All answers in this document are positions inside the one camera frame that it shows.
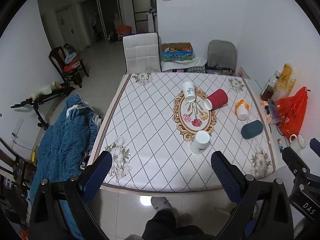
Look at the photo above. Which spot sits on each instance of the blue quilted blanket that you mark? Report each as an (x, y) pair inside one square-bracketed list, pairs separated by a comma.
[(66, 144)]

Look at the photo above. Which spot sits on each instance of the dark wooden chair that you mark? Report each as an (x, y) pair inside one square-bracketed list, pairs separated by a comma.
[(23, 171), (68, 65)]

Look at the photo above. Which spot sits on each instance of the cardboard box with items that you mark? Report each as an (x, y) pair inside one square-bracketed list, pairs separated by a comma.
[(182, 51)]

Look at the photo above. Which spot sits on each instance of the small figurine toy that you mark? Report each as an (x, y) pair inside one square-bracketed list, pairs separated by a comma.
[(280, 145)]

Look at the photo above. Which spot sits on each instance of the black tripod stand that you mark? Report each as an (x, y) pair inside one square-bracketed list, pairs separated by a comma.
[(45, 94)]

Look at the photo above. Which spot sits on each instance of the dark liquid bottle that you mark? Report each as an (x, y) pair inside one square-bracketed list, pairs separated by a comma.
[(268, 90)]

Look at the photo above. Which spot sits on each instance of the yellow snack bag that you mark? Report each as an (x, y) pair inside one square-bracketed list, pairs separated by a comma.
[(285, 83)]

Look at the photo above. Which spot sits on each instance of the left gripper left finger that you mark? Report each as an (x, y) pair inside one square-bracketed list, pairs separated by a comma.
[(47, 219)]

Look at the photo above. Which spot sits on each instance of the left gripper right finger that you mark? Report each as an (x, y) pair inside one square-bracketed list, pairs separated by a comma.
[(262, 208)]

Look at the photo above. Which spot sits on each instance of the orange and white paper cup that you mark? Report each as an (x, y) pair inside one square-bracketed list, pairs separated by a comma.
[(242, 110)]

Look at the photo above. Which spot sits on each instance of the dark wooden chair near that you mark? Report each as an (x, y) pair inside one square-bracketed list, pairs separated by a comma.
[(23, 171)]

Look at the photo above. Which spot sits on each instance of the patterned white tablecloth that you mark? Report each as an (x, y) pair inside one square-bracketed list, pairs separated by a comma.
[(149, 125)]

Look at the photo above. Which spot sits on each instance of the dark wooden chair far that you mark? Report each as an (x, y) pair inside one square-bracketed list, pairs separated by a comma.
[(68, 65)]

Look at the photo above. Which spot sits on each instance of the grey padded chair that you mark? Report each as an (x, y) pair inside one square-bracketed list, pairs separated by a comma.
[(221, 58)]

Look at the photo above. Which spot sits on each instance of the red plastic bag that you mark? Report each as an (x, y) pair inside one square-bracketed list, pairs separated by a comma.
[(292, 111)]

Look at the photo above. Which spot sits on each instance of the red ribbed paper cup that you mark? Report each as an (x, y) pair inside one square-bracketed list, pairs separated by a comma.
[(216, 100)]

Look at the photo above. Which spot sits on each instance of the white padded chair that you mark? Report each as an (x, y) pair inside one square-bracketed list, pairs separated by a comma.
[(141, 52)]

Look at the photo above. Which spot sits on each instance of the white enamel mug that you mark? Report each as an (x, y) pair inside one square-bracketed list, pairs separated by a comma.
[(297, 142)]

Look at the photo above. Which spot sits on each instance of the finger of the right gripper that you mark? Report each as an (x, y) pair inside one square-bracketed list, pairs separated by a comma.
[(315, 146)]

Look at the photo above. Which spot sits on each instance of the white bamboo print paper cup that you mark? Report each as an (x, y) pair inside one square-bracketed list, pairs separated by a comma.
[(199, 143)]

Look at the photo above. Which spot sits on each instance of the dark teal cup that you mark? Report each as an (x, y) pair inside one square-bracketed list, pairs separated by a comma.
[(252, 129)]

